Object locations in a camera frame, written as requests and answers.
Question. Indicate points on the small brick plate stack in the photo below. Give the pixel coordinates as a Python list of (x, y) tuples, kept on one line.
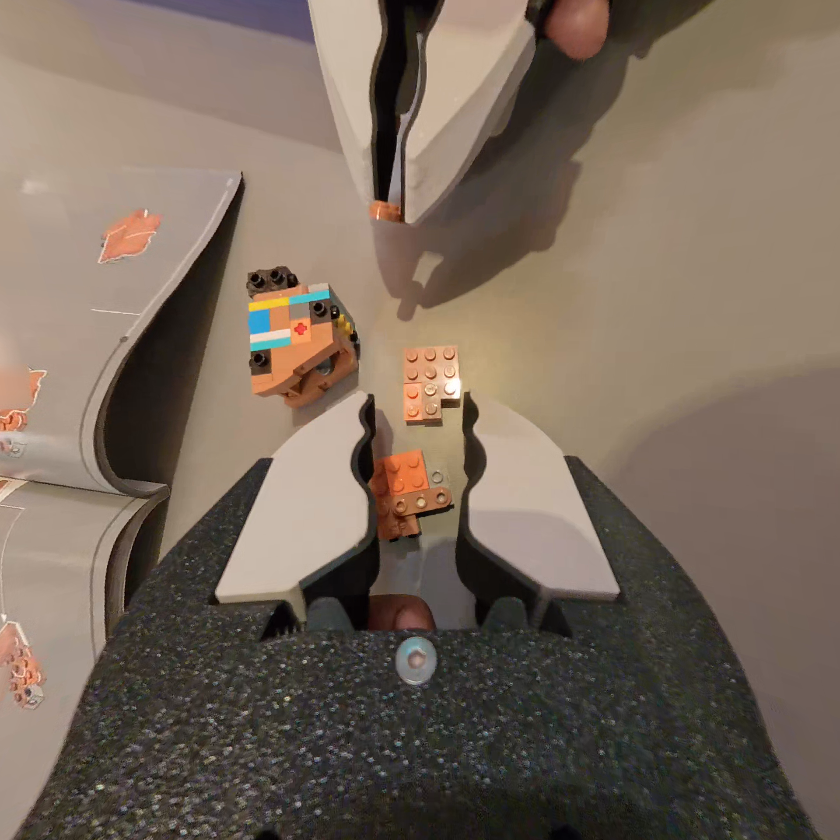
[(430, 384)]

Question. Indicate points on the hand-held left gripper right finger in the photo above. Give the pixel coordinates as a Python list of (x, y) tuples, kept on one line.
[(538, 518)]

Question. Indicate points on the small round brown brick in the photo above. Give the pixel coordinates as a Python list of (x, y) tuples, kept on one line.
[(385, 211)]

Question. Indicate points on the person's right hand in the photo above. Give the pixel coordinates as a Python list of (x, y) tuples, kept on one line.
[(577, 26)]

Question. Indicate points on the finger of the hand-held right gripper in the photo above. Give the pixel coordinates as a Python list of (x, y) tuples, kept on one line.
[(459, 111), (348, 92)]

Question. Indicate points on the multicoloured brick model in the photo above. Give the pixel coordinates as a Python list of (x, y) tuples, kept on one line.
[(298, 341)]

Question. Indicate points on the small brown brick assembly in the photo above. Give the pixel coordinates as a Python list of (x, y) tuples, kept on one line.
[(407, 492)]

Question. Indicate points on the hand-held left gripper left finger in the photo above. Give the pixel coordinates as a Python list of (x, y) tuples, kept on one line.
[(302, 518)]

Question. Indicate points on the grey building instruction booklet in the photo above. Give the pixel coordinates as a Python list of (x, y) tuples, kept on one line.
[(98, 361)]

